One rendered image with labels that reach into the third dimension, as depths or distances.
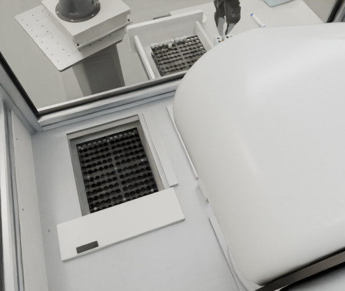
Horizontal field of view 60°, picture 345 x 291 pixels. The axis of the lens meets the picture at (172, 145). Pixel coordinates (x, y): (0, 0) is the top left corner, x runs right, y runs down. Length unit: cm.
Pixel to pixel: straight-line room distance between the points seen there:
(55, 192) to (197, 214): 34
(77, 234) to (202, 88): 58
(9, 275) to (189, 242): 34
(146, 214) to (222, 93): 56
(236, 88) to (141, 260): 56
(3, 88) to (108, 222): 38
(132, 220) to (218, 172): 55
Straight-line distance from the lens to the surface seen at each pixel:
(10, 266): 59
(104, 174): 81
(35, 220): 73
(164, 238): 69
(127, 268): 68
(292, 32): 18
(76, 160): 93
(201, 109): 16
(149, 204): 70
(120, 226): 69
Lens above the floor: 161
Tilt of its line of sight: 58 degrees down
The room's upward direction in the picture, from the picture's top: 1 degrees counter-clockwise
